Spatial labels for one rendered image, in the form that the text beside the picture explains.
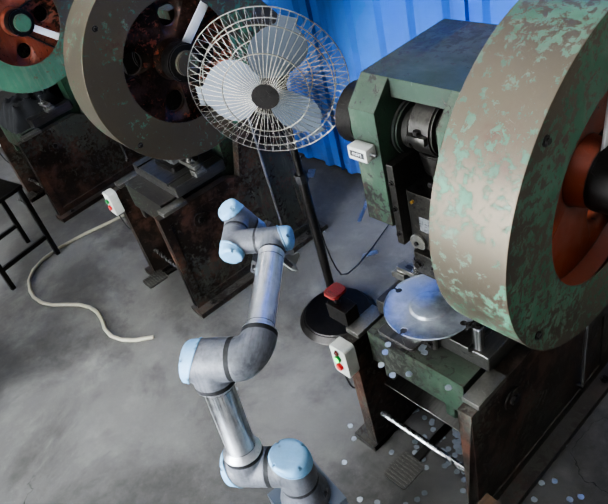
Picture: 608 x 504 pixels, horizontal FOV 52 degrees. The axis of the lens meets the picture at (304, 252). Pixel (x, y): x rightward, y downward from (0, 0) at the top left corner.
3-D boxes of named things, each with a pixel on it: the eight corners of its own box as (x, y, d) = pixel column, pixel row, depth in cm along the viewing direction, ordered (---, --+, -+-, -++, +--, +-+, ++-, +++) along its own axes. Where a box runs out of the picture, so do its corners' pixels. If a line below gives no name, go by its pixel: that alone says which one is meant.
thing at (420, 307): (497, 297, 192) (497, 295, 192) (438, 356, 180) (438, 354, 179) (422, 263, 211) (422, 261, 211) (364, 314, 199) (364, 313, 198)
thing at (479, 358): (489, 372, 188) (488, 359, 184) (377, 311, 218) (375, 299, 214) (544, 312, 201) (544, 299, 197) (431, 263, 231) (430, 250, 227)
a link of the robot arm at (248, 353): (267, 366, 151) (288, 214, 181) (224, 368, 153) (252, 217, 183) (280, 388, 159) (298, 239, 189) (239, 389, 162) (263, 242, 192)
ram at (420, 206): (446, 290, 184) (437, 209, 166) (406, 271, 194) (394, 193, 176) (481, 257, 191) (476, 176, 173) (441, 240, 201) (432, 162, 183)
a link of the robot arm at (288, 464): (315, 497, 180) (305, 472, 172) (271, 497, 183) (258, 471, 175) (320, 460, 189) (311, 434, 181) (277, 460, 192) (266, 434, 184)
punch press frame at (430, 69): (475, 481, 214) (440, 140, 132) (381, 416, 242) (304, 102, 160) (594, 339, 248) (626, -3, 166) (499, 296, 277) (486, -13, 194)
